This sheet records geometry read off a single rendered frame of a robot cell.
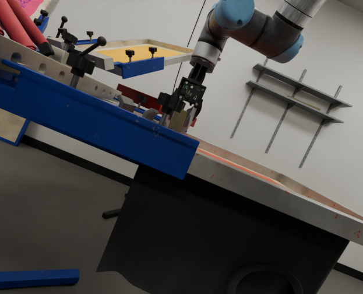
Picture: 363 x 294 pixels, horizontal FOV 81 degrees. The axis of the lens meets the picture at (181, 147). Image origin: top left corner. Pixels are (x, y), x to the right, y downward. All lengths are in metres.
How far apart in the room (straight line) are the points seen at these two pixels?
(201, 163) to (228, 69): 2.45
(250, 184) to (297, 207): 0.09
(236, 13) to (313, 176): 2.84
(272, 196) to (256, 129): 2.42
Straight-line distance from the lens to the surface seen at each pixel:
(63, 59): 0.68
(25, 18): 1.12
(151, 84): 2.70
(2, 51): 0.45
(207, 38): 0.63
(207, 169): 0.36
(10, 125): 3.19
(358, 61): 3.46
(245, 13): 0.54
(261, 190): 0.40
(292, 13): 0.58
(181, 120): 0.47
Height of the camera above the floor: 1.03
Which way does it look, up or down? 7 degrees down
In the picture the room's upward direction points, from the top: 23 degrees clockwise
